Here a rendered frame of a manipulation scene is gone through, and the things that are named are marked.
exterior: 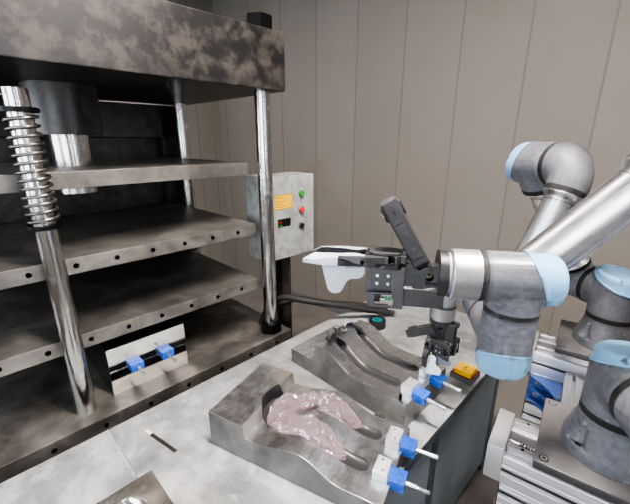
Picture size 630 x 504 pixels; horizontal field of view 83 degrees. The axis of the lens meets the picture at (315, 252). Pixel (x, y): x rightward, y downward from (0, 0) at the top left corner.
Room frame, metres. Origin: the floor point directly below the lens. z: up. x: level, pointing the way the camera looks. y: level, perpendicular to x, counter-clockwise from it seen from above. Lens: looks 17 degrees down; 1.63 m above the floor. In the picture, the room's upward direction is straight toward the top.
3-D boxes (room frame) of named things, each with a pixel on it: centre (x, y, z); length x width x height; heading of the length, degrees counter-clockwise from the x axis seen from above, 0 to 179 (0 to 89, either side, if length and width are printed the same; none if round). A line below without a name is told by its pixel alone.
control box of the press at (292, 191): (1.78, 0.17, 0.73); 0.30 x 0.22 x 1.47; 135
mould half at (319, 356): (1.13, -0.18, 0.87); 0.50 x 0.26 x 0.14; 45
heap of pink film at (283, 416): (0.82, 0.01, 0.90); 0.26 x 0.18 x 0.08; 62
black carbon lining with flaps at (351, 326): (1.11, -0.18, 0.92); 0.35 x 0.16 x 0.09; 45
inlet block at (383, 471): (0.65, -0.20, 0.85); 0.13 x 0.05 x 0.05; 62
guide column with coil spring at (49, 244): (0.97, 0.74, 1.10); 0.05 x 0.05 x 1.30
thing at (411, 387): (0.90, -0.33, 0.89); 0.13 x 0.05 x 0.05; 45
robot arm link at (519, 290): (0.48, -0.29, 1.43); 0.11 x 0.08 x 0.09; 79
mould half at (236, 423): (0.82, 0.01, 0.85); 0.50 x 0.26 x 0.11; 62
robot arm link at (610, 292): (0.97, -0.87, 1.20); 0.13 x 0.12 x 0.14; 12
